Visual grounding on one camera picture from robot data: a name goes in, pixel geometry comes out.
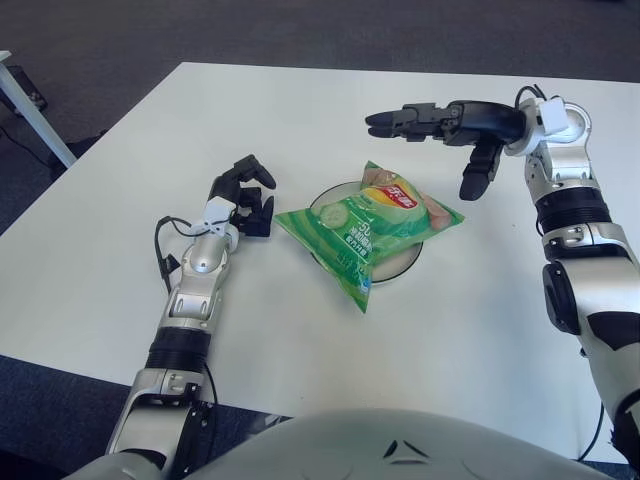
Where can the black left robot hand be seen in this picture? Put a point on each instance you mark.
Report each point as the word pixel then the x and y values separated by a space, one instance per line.
pixel 225 187

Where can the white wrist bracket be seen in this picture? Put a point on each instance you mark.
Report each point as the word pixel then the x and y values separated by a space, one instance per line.
pixel 555 117
pixel 215 212

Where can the white plate with black rim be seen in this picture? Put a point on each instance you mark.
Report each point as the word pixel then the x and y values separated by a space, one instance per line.
pixel 395 265

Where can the grey robot torso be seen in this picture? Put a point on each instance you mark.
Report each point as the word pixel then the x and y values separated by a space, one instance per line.
pixel 320 445

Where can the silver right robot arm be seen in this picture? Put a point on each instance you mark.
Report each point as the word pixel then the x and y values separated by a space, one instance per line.
pixel 570 165

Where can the white desk leg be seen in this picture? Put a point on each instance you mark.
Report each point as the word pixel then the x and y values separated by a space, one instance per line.
pixel 35 120

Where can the green potato chips bag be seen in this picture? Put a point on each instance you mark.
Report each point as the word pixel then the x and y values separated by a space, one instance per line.
pixel 360 230

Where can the black box on floor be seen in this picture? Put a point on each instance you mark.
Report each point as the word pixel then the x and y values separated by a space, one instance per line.
pixel 27 87

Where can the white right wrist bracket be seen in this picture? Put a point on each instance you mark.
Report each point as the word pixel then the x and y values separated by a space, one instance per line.
pixel 555 117

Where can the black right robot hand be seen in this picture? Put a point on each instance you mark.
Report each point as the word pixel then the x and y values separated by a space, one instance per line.
pixel 480 120

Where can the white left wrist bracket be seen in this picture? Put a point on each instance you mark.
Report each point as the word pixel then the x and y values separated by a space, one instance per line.
pixel 215 212

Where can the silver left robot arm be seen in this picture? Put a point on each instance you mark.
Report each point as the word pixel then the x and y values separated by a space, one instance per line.
pixel 200 260

